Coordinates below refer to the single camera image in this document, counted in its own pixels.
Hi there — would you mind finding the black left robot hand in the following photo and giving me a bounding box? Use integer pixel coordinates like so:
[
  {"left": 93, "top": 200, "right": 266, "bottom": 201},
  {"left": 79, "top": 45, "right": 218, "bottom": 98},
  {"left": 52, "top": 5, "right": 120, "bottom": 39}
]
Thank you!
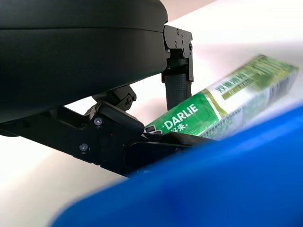
[{"left": 0, "top": 0, "right": 221, "bottom": 178}]

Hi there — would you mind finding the green toothpaste box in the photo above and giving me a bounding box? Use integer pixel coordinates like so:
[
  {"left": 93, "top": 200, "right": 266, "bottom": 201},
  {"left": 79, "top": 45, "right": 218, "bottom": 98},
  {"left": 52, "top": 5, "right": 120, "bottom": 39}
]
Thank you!
[{"left": 143, "top": 53, "right": 300, "bottom": 143}]

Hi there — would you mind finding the blue plastic tray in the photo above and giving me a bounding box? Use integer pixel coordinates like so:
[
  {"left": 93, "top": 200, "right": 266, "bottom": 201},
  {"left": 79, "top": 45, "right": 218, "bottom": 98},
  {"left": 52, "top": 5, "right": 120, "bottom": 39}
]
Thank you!
[{"left": 48, "top": 100, "right": 303, "bottom": 227}]

